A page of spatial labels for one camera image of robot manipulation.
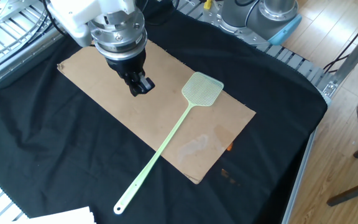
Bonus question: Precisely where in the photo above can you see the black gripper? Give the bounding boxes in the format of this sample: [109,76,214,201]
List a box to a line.
[106,49,155,97]

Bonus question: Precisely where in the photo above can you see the pale green plastic flyswatter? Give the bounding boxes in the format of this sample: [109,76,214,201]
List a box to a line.
[113,72,224,215]

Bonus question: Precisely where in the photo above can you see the brown cardboard sheet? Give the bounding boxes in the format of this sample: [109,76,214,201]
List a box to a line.
[57,39,257,185]

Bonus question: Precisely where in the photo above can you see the black table cloth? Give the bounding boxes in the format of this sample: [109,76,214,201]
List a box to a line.
[0,6,328,224]

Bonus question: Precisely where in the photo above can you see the white paper stack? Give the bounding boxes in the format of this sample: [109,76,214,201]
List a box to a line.
[26,206,96,224]

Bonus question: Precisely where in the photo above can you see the aluminium frame beam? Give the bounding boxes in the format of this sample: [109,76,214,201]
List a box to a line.
[0,24,71,97]

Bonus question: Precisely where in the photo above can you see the black floor cables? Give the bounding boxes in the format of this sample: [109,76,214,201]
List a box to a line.
[323,11,358,74]

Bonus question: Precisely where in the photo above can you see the grey metal frame post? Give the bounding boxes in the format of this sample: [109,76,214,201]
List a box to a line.
[333,18,358,85]

